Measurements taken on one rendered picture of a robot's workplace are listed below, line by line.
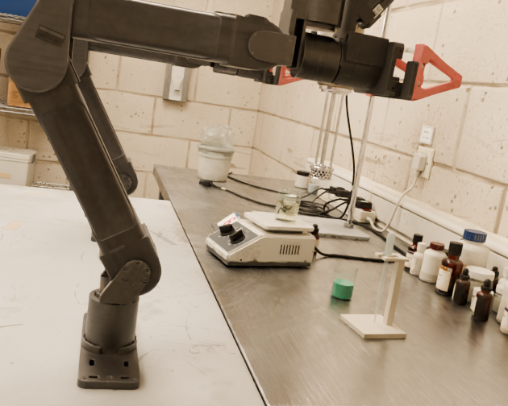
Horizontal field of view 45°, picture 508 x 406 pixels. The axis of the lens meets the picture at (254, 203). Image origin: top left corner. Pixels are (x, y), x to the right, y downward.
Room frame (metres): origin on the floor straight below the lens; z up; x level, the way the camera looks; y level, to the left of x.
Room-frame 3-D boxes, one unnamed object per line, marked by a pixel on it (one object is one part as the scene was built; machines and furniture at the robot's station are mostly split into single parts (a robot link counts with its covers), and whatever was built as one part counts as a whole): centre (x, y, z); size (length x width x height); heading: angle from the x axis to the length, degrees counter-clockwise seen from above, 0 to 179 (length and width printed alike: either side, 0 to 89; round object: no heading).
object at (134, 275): (0.74, 0.15, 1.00); 0.09 x 0.06 x 0.06; 15
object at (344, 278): (1.10, -0.19, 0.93); 0.04 x 0.04 x 0.06
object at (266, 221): (1.29, -0.06, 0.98); 0.12 x 0.12 x 0.01; 26
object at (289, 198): (1.29, -0.07, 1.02); 0.06 x 0.05 x 0.08; 71
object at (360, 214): (2.04, -0.30, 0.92); 0.40 x 0.06 x 0.04; 15
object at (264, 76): (1.38, 0.05, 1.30); 0.10 x 0.07 x 0.07; 15
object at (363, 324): (0.96, -0.22, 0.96); 0.08 x 0.08 x 0.13; 22
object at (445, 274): (1.23, -0.42, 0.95); 0.04 x 0.04 x 0.11
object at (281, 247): (1.28, -0.04, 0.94); 0.22 x 0.13 x 0.08; 116
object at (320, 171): (1.68, -0.17, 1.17); 0.07 x 0.07 x 0.25
